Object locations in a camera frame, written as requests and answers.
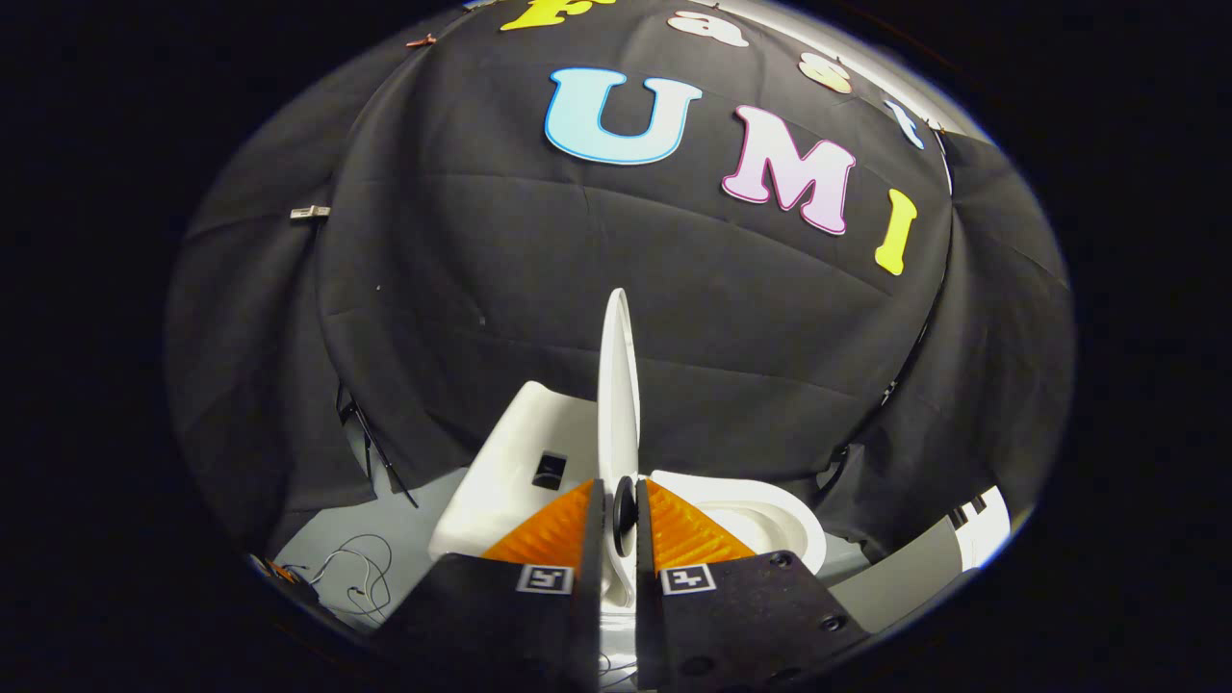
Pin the white panel with black stripes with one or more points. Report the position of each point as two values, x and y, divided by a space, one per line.
982 525

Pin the white toilet body with tank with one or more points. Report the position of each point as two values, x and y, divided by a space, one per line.
500 481

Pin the white toilet lid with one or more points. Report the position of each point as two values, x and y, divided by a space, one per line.
618 404

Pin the red metal clip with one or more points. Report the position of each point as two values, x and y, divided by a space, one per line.
421 40

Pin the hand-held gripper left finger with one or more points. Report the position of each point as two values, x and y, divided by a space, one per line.
587 616

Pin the silver metal clip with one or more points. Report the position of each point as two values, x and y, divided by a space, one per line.
310 212

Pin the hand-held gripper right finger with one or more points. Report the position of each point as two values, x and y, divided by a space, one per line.
650 626

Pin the white toilet seat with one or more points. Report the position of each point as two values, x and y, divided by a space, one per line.
780 500

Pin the black backdrop cloth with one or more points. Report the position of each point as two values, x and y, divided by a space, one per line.
577 289

